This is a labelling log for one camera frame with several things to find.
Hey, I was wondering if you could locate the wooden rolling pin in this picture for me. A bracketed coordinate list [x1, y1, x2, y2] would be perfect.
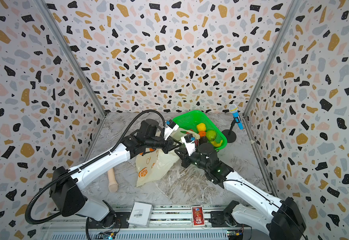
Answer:
[107, 169, 118, 193]

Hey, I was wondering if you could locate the cream plastic bag orange print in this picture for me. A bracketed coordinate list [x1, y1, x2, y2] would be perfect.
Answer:
[135, 128, 200, 188]

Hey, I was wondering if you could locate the light green toy apple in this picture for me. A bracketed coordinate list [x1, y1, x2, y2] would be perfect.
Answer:
[205, 130, 217, 142]

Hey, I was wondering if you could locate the orange toy fruit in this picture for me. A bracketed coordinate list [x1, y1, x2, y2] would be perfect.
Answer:
[198, 131, 206, 138]

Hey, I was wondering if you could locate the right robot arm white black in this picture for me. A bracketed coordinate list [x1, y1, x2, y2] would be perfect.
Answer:
[174, 143, 307, 240]

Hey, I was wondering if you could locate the yellow toy fruit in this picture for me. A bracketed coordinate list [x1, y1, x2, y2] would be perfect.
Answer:
[196, 123, 206, 132]

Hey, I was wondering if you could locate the dark avocado toy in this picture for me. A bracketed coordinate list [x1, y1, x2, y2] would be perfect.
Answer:
[198, 136, 208, 145]

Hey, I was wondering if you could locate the green plastic basket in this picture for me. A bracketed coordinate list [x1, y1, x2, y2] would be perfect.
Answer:
[172, 110, 228, 151]

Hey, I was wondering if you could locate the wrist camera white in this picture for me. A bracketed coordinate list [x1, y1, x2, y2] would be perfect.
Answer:
[164, 120, 179, 140]
[181, 134, 196, 156]

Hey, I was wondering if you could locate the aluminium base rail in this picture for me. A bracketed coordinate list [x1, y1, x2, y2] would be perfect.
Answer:
[40, 205, 270, 240]

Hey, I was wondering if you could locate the blue toy microphone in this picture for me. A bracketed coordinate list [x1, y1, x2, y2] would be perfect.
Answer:
[228, 104, 243, 130]

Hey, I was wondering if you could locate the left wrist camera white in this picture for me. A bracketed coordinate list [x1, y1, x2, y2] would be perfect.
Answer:
[164, 120, 179, 140]

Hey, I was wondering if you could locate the black microphone stand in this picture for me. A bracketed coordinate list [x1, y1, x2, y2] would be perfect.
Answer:
[222, 119, 236, 143]

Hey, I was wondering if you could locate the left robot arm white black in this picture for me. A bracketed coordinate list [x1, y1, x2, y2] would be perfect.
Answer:
[50, 119, 180, 228]

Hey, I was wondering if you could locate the white cardboard box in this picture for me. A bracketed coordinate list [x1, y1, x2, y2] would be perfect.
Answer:
[128, 202, 153, 228]

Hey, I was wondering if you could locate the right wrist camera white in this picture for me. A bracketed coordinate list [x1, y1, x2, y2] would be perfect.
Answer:
[181, 134, 196, 156]

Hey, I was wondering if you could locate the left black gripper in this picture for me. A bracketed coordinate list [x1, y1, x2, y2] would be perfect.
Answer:
[146, 134, 182, 154]

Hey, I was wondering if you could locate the yellow toy banana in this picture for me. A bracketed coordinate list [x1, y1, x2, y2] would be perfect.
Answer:
[210, 140, 223, 148]

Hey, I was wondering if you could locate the black corrugated cable hose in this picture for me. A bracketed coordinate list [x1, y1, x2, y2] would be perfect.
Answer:
[24, 109, 166, 225]

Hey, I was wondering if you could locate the red card pack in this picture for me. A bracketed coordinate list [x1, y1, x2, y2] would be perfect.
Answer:
[191, 206, 205, 227]

